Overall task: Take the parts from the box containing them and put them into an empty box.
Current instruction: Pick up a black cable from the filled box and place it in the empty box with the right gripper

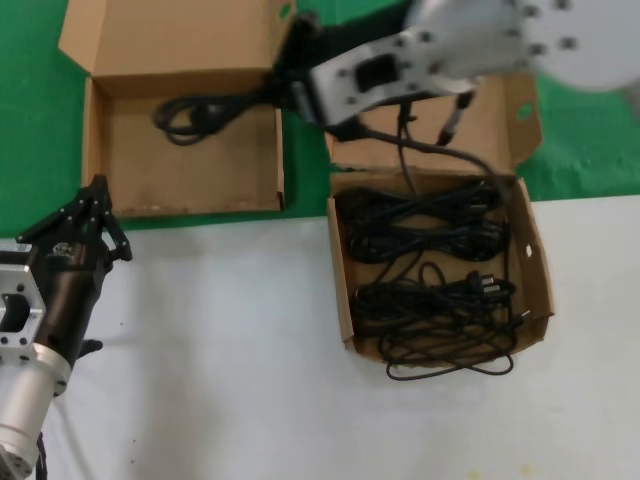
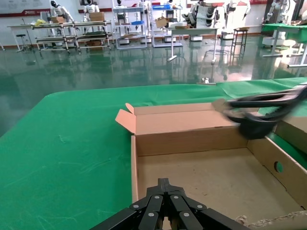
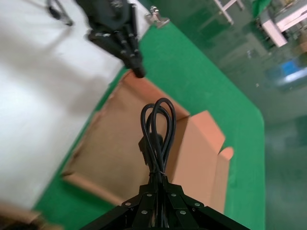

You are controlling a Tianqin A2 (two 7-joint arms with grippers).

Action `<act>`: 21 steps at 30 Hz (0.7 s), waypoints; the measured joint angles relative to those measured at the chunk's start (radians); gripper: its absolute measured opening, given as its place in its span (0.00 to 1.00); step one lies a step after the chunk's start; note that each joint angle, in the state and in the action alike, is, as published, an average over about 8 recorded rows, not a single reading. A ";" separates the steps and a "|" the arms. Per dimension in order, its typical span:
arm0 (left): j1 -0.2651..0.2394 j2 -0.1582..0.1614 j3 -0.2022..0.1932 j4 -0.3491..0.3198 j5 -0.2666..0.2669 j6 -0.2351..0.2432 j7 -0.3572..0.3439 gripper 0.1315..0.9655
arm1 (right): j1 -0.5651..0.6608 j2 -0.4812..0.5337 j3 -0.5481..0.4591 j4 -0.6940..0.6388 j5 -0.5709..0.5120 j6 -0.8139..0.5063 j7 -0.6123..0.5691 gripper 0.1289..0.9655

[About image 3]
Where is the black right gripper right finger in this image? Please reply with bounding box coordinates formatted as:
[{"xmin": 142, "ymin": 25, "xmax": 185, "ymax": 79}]
[{"xmin": 163, "ymin": 177, "xmax": 243, "ymax": 230}]

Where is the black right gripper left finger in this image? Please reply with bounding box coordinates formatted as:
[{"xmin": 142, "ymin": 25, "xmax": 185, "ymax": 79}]
[{"xmin": 81, "ymin": 184, "xmax": 159, "ymax": 230}]

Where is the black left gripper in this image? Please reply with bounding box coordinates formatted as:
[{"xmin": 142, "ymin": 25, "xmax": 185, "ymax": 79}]
[{"xmin": 76, "ymin": 0, "xmax": 146, "ymax": 79}]

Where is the black power cord bundle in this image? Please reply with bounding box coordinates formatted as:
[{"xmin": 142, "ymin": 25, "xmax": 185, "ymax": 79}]
[{"xmin": 138, "ymin": 97, "xmax": 178, "ymax": 228}]

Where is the metal spring clamp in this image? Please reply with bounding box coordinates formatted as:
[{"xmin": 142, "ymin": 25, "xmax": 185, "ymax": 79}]
[{"xmin": 145, "ymin": 6, "xmax": 170, "ymax": 29}]

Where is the green tablecloth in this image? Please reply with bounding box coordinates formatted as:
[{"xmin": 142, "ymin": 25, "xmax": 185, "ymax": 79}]
[{"xmin": 31, "ymin": 0, "xmax": 266, "ymax": 230}]

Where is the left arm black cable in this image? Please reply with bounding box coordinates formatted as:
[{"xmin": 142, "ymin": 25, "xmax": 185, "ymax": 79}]
[{"xmin": 45, "ymin": 0, "xmax": 74, "ymax": 26}]

